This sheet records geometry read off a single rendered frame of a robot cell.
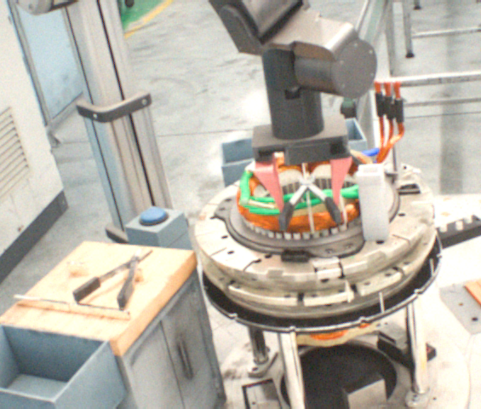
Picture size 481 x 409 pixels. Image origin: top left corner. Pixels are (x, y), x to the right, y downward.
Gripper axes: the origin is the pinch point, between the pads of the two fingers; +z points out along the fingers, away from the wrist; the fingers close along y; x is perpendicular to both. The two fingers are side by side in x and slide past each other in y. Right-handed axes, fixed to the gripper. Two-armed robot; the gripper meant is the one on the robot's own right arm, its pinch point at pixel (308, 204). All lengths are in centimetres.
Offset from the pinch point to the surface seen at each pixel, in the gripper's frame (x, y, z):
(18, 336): -0.8, -38.4, 13.0
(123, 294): -1.3, -23.5, 8.3
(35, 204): 233, -130, 97
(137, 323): -2.4, -22.4, 11.9
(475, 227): 53, 30, 36
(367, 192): 3.3, 6.9, 0.9
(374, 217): 3.2, 7.4, 4.4
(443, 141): 274, 63, 111
